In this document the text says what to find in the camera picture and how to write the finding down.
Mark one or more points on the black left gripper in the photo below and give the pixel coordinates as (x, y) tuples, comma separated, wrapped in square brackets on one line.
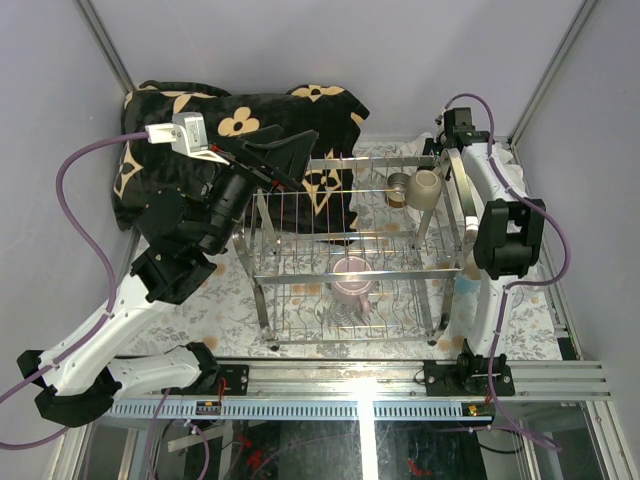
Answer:
[(285, 156)]

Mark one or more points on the olive beige mug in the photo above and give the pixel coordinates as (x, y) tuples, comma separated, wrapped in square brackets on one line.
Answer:
[(423, 190)]

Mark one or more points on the light blue mug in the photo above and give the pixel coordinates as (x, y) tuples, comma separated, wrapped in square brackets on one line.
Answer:
[(467, 280)]

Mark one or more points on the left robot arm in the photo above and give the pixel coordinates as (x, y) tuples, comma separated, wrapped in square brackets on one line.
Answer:
[(81, 377)]

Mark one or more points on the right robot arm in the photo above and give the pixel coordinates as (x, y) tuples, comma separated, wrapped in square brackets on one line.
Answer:
[(502, 235)]

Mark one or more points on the stainless steel dish rack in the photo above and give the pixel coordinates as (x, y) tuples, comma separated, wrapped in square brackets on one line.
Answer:
[(415, 257)]

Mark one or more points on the white crumpled cloth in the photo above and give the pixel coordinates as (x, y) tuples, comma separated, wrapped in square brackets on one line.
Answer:
[(425, 144)]

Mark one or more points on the black floral plush blanket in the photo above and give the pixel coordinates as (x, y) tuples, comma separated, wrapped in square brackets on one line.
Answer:
[(333, 112)]

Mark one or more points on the pink mug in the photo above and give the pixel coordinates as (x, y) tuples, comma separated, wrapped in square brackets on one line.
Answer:
[(353, 293)]

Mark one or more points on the floral patterned table mat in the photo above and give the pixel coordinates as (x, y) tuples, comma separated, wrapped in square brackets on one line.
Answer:
[(223, 315)]

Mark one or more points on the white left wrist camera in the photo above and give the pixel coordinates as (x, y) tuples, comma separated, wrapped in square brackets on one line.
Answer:
[(187, 135)]

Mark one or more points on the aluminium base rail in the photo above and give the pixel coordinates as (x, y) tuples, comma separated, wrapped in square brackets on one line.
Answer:
[(333, 390)]

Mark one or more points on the left aluminium frame post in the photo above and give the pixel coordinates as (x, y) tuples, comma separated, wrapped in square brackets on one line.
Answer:
[(105, 44)]

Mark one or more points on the aluminium frame post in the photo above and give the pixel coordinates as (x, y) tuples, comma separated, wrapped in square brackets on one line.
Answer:
[(105, 44), (582, 17)]

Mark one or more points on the right aluminium frame post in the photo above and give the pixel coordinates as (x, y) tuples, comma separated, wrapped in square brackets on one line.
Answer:
[(582, 17)]

